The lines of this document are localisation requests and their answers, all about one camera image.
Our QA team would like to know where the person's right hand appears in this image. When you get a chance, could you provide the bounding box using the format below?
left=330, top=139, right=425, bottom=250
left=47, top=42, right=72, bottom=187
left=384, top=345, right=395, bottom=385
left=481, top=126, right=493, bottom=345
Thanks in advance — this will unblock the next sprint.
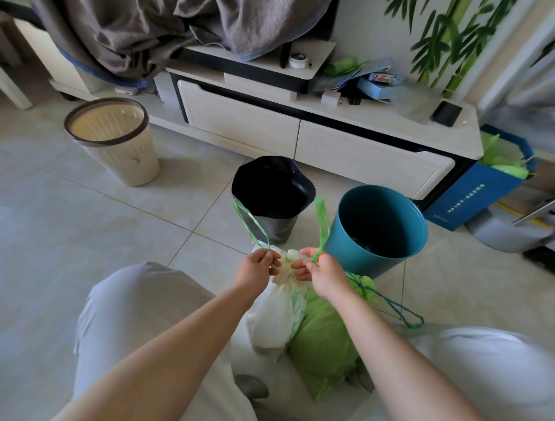
left=290, top=247, right=350, bottom=303

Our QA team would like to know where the person's left hand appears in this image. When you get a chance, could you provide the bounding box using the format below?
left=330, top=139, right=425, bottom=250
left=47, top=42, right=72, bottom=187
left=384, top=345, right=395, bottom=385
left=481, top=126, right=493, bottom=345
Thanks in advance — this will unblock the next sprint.
left=233, top=248, right=283, bottom=297

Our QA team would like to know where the white drawstring garbage bag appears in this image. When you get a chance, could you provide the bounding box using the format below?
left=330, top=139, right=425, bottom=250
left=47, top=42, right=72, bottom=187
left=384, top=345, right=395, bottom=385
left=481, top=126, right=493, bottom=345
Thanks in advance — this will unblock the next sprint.
left=232, top=197, right=331, bottom=353

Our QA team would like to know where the person's right forearm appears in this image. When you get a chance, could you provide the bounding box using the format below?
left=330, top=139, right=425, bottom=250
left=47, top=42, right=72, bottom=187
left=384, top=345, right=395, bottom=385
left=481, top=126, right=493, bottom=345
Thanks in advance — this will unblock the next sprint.
left=329, top=290, right=486, bottom=421

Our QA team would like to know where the person's left forearm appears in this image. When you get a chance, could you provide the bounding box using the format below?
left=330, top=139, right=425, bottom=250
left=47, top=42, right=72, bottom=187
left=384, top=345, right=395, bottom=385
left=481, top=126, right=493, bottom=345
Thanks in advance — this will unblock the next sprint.
left=51, top=281, right=256, bottom=421

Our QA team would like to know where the grey bin with black liner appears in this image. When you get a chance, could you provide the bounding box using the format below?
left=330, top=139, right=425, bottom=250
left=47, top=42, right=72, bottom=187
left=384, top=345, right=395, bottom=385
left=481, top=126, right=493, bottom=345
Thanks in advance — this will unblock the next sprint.
left=231, top=156, right=317, bottom=245

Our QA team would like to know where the teal plastic trash bin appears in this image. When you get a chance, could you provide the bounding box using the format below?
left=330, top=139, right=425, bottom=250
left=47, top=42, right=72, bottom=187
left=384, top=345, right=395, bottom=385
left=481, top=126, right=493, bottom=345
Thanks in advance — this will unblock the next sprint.
left=324, top=185, right=429, bottom=279

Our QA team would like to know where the white TV cabinet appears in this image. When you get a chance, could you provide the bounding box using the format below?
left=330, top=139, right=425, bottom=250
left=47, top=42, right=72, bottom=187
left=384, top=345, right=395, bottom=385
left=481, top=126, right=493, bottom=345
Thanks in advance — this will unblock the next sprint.
left=49, top=38, right=484, bottom=213

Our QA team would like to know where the grey slipper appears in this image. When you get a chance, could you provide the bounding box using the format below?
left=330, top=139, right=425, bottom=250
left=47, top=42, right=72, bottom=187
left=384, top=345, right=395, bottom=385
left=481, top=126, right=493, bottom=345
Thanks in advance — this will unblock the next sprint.
left=234, top=374, right=270, bottom=402

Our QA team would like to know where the person's left leg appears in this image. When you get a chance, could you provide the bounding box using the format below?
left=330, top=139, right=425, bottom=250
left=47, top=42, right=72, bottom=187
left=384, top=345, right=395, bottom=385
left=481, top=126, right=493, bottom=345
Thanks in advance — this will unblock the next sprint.
left=71, top=261, right=259, bottom=421

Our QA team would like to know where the person's leg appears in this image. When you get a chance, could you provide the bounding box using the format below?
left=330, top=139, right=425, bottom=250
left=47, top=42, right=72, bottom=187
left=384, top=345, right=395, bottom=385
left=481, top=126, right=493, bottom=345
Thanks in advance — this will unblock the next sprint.
left=71, top=261, right=259, bottom=421
left=347, top=326, right=555, bottom=421

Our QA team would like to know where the light blue box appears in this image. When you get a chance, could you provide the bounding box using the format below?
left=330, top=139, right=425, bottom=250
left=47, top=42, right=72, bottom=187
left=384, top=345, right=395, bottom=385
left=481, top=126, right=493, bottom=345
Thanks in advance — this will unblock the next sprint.
left=356, top=77, right=393, bottom=102

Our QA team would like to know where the blue paper folder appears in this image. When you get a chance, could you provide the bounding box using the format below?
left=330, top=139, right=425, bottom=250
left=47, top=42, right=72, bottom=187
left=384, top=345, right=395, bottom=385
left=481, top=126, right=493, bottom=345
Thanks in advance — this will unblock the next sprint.
left=310, top=57, right=393, bottom=93

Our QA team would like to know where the blue paper bag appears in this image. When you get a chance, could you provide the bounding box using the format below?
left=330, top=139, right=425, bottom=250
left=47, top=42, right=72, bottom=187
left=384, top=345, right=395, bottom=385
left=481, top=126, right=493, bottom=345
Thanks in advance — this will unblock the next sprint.
left=423, top=124, right=537, bottom=232

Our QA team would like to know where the green bag roll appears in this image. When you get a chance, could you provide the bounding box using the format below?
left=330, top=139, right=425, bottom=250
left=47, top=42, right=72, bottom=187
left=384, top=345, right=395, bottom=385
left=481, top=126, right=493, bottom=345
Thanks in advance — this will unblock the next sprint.
left=324, top=57, right=360, bottom=78

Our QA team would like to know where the colourful small box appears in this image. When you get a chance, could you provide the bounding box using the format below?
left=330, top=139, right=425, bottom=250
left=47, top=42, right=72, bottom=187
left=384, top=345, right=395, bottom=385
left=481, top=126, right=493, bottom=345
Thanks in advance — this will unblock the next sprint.
left=368, top=72, right=404, bottom=85

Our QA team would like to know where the black smartphone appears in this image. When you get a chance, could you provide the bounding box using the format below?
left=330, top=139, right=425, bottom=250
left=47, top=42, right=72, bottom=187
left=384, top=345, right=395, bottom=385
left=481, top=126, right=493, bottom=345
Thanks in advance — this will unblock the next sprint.
left=430, top=100, right=464, bottom=128

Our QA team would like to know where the grey mop bucket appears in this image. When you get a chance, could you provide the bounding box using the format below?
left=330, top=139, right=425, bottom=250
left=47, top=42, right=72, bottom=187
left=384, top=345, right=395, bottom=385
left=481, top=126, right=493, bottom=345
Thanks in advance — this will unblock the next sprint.
left=465, top=200, right=555, bottom=254

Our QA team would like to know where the beige slotted waste basket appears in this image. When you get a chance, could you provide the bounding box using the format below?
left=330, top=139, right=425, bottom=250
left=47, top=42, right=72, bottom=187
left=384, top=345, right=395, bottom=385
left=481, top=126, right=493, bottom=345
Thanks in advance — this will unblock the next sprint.
left=64, top=97, right=160, bottom=187

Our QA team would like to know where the person's right leg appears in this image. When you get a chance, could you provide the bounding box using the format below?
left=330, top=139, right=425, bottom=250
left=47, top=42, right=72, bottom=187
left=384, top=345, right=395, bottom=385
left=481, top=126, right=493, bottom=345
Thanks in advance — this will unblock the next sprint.
left=347, top=326, right=555, bottom=421

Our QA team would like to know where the green bags bundle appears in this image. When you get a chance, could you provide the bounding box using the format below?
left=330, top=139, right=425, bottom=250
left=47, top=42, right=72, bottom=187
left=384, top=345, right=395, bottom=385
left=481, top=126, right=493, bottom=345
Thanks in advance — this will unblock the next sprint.
left=479, top=132, right=530, bottom=180

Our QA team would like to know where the grey blanket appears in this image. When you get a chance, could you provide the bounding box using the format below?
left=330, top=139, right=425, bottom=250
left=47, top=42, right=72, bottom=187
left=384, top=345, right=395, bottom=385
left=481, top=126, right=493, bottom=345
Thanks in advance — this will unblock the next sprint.
left=31, top=0, right=334, bottom=84

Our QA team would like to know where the white furniture leg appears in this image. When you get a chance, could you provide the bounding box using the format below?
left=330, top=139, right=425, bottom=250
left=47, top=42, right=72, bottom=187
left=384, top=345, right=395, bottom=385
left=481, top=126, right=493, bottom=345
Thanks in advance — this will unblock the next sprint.
left=0, top=65, right=34, bottom=111

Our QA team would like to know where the green drawstring garbage bag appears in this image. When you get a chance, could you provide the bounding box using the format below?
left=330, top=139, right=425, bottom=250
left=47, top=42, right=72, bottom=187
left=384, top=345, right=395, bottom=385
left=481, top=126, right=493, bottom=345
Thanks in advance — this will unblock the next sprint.
left=288, top=272, right=426, bottom=402

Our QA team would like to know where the green bamboo wall sticker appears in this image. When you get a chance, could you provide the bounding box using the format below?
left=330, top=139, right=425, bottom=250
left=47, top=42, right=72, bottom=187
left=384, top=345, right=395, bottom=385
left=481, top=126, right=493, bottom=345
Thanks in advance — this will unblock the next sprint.
left=384, top=0, right=519, bottom=99

